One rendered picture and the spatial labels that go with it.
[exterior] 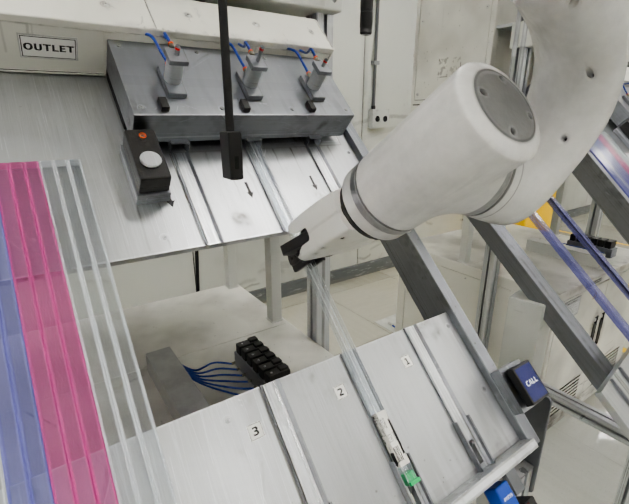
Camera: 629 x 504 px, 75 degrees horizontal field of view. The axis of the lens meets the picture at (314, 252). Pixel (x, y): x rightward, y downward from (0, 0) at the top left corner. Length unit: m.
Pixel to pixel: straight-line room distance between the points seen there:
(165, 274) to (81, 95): 1.78
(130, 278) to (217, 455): 1.93
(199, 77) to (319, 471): 0.51
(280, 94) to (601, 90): 0.43
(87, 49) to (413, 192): 0.48
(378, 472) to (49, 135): 0.54
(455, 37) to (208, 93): 1.13
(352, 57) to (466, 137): 2.53
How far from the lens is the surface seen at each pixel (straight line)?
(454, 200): 0.36
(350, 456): 0.50
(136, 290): 2.35
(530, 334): 0.84
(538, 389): 0.65
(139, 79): 0.60
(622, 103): 1.68
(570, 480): 1.75
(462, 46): 1.58
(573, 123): 0.39
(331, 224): 0.41
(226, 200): 0.57
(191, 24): 0.69
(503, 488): 0.61
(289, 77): 0.71
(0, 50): 0.66
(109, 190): 0.55
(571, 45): 0.37
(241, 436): 0.46
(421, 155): 0.33
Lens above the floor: 1.13
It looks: 18 degrees down
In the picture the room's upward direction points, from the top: straight up
